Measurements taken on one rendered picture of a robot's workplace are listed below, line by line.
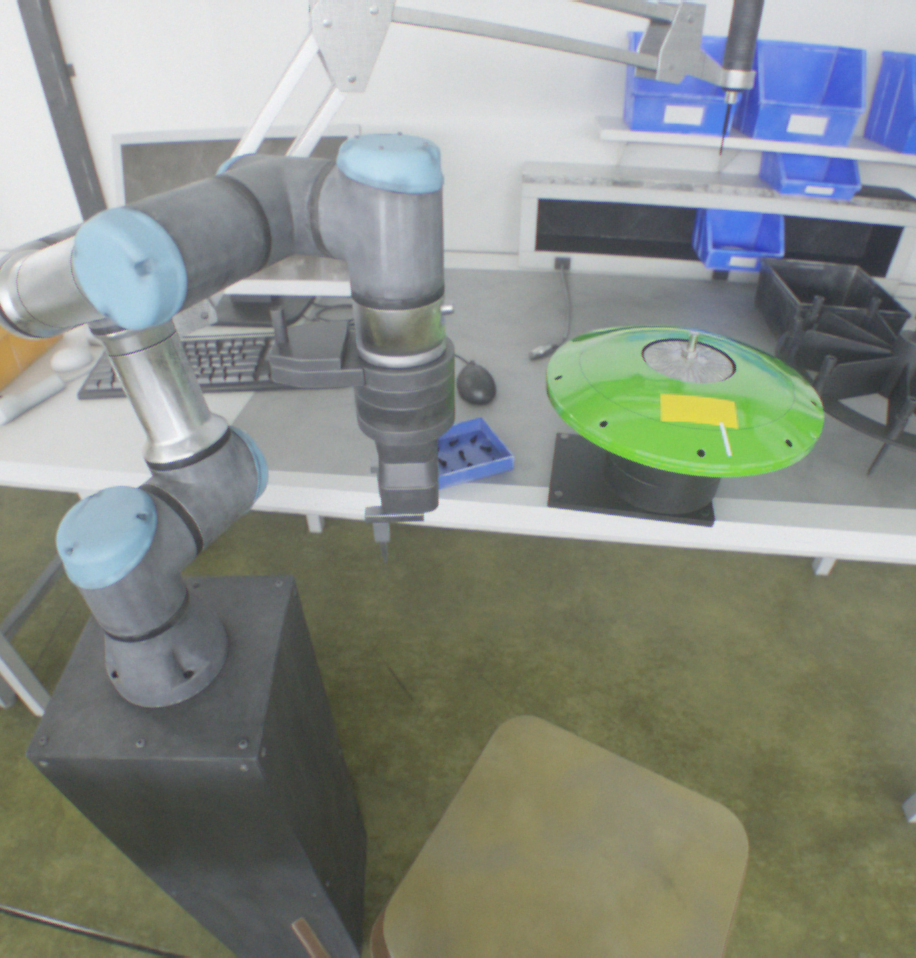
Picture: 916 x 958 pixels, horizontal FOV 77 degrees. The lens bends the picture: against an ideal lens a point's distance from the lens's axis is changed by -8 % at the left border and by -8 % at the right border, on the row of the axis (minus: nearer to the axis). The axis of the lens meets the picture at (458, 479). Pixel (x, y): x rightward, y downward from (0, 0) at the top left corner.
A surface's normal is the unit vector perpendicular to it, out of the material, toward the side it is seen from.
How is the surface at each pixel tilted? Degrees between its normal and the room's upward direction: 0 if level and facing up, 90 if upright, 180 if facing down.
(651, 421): 23
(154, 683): 71
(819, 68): 90
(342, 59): 90
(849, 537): 90
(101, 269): 89
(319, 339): 0
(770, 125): 100
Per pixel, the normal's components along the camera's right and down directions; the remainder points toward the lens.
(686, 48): 0.30, 0.60
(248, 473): 0.82, -0.08
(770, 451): 0.13, -0.46
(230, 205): 0.68, -0.31
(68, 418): 0.00, -0.78
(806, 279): -0.12, 0.57
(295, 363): -0.35, 0.59
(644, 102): -0.14, 0.74
